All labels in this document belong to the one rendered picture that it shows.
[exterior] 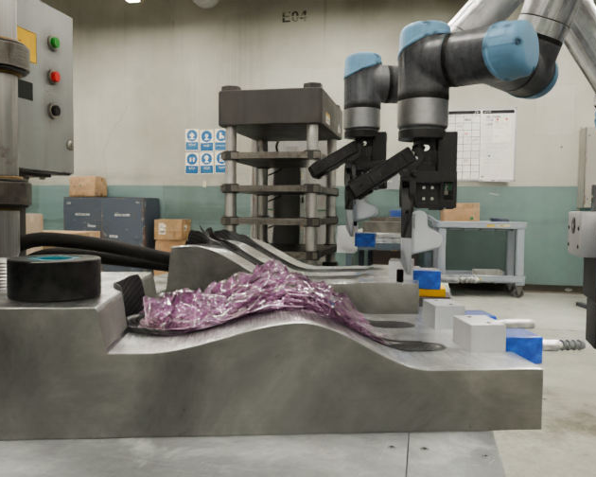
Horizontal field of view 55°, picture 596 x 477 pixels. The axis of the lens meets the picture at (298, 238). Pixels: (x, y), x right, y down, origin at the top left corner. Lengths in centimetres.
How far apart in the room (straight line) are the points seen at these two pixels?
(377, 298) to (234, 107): 436
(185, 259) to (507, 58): 53
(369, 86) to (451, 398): 76
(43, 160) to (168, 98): 690
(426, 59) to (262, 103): 420
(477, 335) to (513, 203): 689
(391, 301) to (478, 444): 34
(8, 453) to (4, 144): 75
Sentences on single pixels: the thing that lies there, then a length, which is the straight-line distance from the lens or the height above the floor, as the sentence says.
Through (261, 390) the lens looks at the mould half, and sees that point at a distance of 50.
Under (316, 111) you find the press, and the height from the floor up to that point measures 181.
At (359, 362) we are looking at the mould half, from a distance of 50.
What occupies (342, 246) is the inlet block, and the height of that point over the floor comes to 92.
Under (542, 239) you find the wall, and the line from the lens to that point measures 753.
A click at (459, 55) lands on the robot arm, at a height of 120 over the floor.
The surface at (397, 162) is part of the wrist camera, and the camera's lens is 86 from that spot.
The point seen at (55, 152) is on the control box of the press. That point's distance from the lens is 151.
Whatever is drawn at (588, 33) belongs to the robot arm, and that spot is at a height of 136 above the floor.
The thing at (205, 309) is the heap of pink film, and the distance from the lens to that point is 56.
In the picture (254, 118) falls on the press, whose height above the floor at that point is 176.
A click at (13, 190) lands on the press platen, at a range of 116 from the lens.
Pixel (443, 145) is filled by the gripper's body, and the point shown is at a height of 109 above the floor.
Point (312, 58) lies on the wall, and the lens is 779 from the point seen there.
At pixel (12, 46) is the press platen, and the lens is 119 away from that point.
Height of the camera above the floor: 99
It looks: 3 degrees down
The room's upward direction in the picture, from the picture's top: 1 degrees clockwise
